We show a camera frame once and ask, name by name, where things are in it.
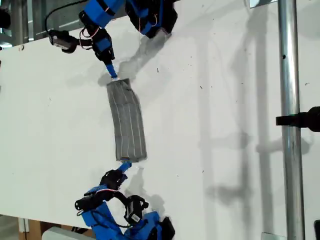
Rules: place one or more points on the black clamp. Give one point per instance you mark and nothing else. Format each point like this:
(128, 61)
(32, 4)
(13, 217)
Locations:
(300, 120)

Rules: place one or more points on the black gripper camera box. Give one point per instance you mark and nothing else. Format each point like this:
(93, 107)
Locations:
(60, 41)
(135, 208)

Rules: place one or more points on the white plastic container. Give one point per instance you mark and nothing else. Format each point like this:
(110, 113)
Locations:
(62, 235)

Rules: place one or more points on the grey white-striped towel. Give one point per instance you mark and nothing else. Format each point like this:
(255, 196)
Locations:
(127, 120)

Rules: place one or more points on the wooden table leg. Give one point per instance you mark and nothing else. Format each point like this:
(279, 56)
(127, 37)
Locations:
(33, 230)

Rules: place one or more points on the black round object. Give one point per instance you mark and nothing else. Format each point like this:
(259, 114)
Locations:
(3, 18)

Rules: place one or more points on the black camera stalk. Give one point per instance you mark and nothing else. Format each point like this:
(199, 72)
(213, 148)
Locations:
(83, 44)
(121, 197)

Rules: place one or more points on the steel post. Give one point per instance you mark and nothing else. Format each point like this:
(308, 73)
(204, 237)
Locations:
(290, 75)

